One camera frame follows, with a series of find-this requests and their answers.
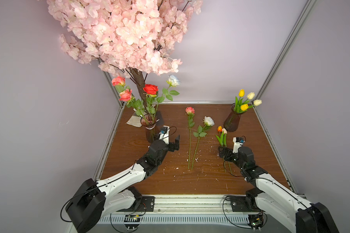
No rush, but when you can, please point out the pale pink tulip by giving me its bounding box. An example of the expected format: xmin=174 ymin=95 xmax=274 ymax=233
xmin=221 ymin=128 xmax=233 ymax=175

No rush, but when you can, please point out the orange tulip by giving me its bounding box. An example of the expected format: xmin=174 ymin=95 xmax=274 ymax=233
xmin=216 ymin=126 xmax=224 ymax=146

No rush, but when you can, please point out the white rose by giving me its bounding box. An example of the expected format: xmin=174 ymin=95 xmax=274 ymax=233
xmin=154 ymin=75 xmax=181 ymax=115
xmin=191 ymin=116 xmax=215 ymax=170

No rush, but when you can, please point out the yellow tulip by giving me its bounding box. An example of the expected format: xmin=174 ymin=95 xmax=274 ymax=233
xmin=234 ymin=89 xmax=245 ymax=113
xmin=237 ymin=104 xmax=249 ymax=114

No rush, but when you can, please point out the red rose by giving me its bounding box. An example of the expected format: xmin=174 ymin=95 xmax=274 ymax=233
xmin=143 ymin=84 xmax=158 ymax=121

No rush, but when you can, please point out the white tulip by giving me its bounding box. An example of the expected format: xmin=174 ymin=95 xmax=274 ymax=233
xmin=248 ymin=100 xmax=262 ymax=109

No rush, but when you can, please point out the pink orange rose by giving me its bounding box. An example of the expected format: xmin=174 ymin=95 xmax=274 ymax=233
xmin=111 ymin=76 xmax=132 ymax=102

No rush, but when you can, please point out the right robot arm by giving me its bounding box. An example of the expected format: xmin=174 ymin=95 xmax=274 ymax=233
xmin=218 ymin=146 xmax=339 ymax=233

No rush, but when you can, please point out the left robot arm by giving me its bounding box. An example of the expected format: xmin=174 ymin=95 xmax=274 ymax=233
xmin=62 ymin=136 xmax=180 ymax=233

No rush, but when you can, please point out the dark glass vase left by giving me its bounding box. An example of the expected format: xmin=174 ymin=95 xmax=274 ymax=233
xmin=140 ymin=114 xmax=159 ymax=143

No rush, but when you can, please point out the dark glass vase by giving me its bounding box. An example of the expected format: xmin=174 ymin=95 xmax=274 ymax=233
xmin=224 ymin=104 xmax=242 ymax=132
xmin=140 ymin=114 xmax=159 ymax=143

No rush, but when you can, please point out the dark glass vase right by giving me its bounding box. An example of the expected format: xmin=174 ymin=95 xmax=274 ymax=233
xmin=224 ymin=104 xmax=242 ymax=132

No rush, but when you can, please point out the beige paper sheet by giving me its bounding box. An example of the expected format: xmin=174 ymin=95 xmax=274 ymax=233
xmin=126 ymin=108 xmax=143 ymax=128

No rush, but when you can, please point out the right controller board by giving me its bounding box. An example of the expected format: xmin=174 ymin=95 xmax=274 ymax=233
xmin=248 ymin=213 xmax=264 ymax=231

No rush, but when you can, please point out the controller board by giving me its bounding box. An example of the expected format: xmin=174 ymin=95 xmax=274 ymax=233
xmin=248 ymin=213 xmax=264 ymax=231
xmin=123 ymin=215 xmax=142 ymax=233

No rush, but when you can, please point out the left controller board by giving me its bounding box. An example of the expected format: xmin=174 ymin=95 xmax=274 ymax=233
xmin=123 ymin=215 xmax=142 ymax=233

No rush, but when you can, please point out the pink cherry blossom tree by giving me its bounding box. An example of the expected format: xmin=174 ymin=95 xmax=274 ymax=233
xmin=47 ymin=1 xmax=203 ymax=107

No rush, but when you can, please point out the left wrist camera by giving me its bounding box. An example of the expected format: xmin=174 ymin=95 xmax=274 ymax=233
xmin=159 ymin=125 xmax=170 ymax=145

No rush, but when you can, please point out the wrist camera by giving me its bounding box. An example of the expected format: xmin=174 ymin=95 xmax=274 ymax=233
xmin=232 ymin=137 xmax=246 ymax=153
xmin=159 ymin=125 xmax=170 ymax=145

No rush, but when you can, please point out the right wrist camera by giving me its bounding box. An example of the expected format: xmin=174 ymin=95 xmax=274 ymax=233
xmin=232 ymin=137 xmax=246 ymax=153

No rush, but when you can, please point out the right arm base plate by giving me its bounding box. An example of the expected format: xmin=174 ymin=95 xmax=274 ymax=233
xmin=228 ymin=196 xmax=261 ymax=212

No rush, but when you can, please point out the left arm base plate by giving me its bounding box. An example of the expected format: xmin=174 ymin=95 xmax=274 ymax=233
xmin=125 ymin=196 xmax=156 ymax=213

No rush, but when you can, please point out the aluminium front rail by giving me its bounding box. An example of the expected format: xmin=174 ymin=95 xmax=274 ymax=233
xmin=73 ymin=194 xmax=315 ymax=215

